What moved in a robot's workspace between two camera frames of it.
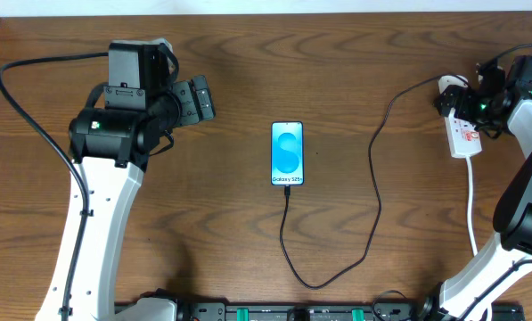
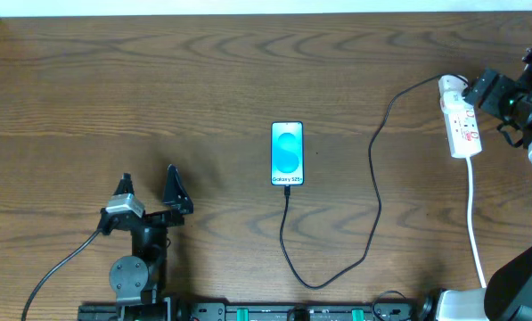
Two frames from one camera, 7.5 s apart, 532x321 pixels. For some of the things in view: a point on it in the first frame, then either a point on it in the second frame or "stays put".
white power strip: (464, 139) stays put
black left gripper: (188, 102) -> (151, 218)
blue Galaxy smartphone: (287, 153) stays put
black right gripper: (451, 102) -> (484, 89)
